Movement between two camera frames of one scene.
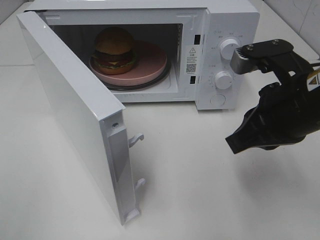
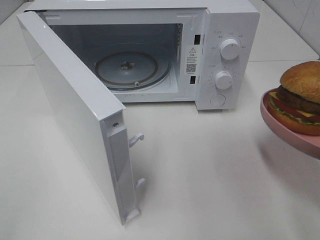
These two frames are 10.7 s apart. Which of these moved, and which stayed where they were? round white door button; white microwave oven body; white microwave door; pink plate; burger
Moved: burger; pink plate
Stayed: round white door button; white microwave oven body; white microwave door
